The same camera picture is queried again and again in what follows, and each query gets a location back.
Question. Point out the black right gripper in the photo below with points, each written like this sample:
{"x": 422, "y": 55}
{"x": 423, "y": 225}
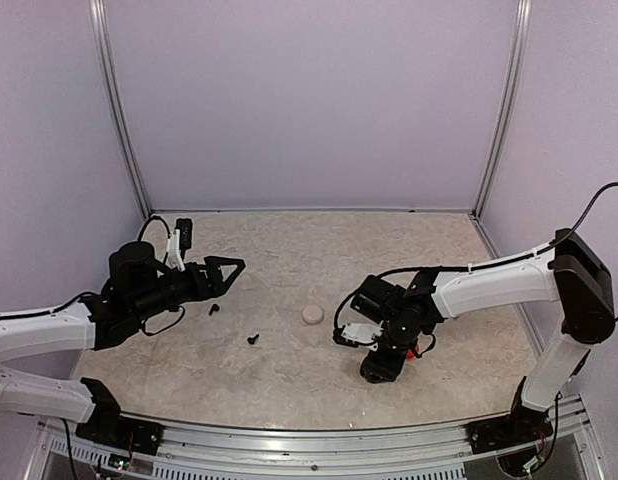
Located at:
{"x": 387, "y": 370}

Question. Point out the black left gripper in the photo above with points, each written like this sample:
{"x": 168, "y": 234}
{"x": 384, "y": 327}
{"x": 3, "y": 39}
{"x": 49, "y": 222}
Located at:
{"x": 216, "y": 287}

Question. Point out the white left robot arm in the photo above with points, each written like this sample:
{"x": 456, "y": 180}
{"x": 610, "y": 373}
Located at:
{"x": 139, "y": 288}

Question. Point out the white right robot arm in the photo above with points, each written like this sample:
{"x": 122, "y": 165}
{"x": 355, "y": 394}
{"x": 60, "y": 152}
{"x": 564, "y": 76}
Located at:
{"x": 564, "y": 270}

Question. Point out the red round object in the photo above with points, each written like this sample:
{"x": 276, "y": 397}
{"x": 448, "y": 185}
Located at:
{"x": 413, "y": 352}

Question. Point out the pink round lid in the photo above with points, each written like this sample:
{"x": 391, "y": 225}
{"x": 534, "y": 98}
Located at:
{"x": 312, "y": 314}

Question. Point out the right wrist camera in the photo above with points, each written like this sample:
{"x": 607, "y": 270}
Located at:
{"x": 357, "y": 335}

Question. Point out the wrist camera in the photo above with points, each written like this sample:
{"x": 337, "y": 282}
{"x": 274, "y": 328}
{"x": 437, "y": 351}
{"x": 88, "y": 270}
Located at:
{"x": 179, "y": 243}
{"x": 357, "y": 335}

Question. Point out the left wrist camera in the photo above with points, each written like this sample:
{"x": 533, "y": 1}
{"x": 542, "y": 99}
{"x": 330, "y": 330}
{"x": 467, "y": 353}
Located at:
{"x": 179, "y": 243}

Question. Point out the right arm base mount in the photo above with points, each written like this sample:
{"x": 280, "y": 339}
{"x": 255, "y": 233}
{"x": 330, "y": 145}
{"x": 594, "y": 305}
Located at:
{"x": 506, "y": 431}

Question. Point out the front aluminium rail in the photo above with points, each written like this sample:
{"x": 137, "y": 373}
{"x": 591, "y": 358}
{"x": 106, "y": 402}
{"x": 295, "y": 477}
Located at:
{"x": 197, "y": 451}

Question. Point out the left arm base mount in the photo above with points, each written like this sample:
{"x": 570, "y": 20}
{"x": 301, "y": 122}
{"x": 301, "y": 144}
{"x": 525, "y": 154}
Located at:
{"x": 124, "y": 433}

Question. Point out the left aluminium frame post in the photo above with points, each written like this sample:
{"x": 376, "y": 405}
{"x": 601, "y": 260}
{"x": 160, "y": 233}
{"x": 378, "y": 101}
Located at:
{"x": 98, "y": 14}

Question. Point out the aluminium frame post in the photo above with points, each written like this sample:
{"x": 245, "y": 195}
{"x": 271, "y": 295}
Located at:
{"x": 506, "y": 108}
{"x": 98, "y": 14}

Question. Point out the right aluminium frame post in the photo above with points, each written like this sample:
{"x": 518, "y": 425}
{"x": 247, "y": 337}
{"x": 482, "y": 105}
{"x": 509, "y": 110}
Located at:
{"x": 506, "y": 108}

